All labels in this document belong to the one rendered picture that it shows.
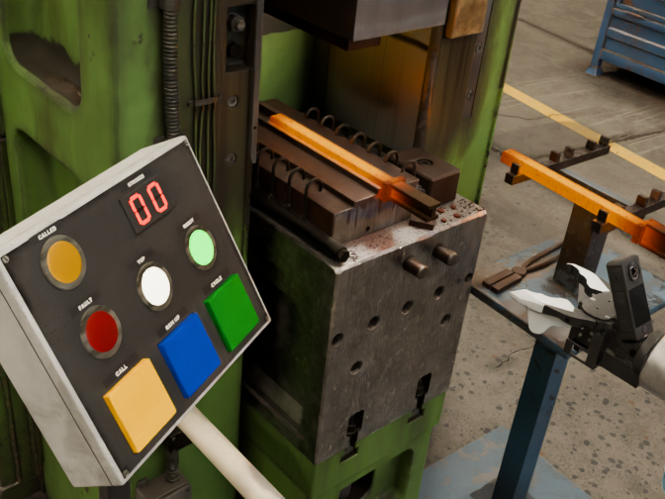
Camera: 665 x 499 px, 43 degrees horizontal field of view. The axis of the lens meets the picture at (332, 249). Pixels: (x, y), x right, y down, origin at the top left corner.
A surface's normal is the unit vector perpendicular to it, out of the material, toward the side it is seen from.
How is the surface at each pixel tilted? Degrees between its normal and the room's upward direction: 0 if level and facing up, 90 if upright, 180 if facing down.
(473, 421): 0
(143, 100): 90
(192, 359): 60
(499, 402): 0
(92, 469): 90
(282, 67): 90
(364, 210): 90
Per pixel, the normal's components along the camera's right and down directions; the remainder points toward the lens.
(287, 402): -0.44, -0.44
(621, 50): -0.79, 0.26
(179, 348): 0.84, -0.17
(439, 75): 0.65, 0.45
